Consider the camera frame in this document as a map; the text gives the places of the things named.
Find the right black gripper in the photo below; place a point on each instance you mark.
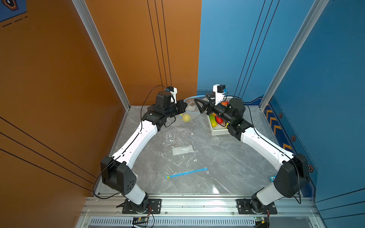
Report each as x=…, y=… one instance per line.
x=206, y=104

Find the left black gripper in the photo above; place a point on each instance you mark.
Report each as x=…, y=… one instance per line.
x=180, y=109

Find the clear zip-top bag blue zipper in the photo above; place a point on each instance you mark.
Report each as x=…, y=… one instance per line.
x=191, y=109

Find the yellow mango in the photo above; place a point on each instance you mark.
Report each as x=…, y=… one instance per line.
x=186, y=118

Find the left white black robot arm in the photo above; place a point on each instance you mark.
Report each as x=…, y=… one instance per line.
x=116, y=171

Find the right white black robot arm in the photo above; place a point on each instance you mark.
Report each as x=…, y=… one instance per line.
x=293, y=173

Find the green mango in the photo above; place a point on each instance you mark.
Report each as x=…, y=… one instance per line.
x=213, y=120

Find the red orange long mango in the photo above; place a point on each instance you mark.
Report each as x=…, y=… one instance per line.
x=219, y=121

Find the white perforated plastic basket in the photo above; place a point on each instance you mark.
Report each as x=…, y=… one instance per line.
x=218, y=125

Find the blue owl toy block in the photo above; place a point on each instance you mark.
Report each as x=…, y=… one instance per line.
x=272, y=178

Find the green circuit board left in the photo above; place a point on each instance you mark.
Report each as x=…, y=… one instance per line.
x=140, y=220

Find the green circuit board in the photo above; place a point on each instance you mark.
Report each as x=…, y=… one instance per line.
x=261, y=220
x=140, y=220

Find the green circuit board right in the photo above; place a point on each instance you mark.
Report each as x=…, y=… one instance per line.
x=261, y=220

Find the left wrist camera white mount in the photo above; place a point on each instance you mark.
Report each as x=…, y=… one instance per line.
x=173, y=91

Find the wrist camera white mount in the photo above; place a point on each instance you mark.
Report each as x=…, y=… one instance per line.
x=219, y=90
x=173, y=91

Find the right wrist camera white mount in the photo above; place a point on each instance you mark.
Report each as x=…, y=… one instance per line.
x=219, y=90

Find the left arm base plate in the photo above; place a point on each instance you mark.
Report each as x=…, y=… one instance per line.
x=148, y=205

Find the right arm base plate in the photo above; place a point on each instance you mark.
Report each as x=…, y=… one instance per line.
x=247, y=206

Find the aluminium rail frame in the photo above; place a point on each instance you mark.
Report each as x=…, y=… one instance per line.
x=198, y=211

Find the left corner aluminium post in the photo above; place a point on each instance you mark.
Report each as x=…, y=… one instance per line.
x=91, y=28

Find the corner aluminium post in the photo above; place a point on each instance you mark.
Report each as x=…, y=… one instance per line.
x=91, y=28
x=307, y=26

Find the right corner aluminium post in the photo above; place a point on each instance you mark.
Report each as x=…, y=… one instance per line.
x=307, y=26

